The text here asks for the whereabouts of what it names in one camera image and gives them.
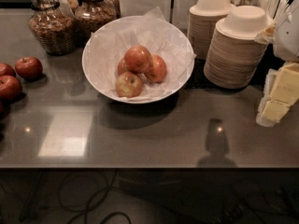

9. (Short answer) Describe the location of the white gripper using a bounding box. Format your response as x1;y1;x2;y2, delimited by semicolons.
255;0;299;127

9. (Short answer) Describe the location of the right red apple in bowl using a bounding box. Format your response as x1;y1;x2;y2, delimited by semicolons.
145;54;167;83

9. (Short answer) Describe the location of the red apple in bowl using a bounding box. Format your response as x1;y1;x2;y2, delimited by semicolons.
124;45;152;74
115;72;143;98
145;54;167;83

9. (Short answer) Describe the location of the top red apple in bowl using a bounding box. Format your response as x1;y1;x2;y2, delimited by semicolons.
124;45;152;74

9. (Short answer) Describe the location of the front red apple in bowl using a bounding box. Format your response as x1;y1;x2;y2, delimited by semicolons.
115;72;143;98

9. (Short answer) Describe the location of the hidden back apple in bowl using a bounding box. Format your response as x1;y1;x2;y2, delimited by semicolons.
117;58;128;76

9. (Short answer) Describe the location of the white bowl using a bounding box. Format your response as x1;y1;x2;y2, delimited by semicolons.
81;15;196;105

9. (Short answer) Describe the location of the red apple on table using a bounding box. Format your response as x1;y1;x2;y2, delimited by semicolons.
15;57;43;80
0;76;22;101

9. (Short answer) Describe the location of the lower red apple on table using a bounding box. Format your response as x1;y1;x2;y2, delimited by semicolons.
0;76;22;101

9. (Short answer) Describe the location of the red apple at left edge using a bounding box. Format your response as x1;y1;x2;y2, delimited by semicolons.
0;63;16;77

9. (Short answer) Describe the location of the front stack of paper bowls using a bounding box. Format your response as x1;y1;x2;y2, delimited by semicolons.
204;6;270;89

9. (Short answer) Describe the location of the stack of paper bowls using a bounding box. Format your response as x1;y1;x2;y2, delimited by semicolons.
187;0;234;60
204;6;270;89

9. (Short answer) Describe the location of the rear stack of paper bowls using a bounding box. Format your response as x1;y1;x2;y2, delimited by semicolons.
187;0;234;60

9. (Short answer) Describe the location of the white paper liner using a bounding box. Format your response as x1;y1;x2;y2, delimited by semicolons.
84;6;197;103

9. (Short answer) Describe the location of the right glass cereal jar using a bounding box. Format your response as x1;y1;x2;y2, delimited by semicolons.
75;0;117;39

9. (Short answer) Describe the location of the left glass cereal jar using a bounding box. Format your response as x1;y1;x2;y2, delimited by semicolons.
28;0;76;55

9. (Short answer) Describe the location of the black cable on floor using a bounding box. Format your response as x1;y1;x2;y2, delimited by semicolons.
18;169;134;224

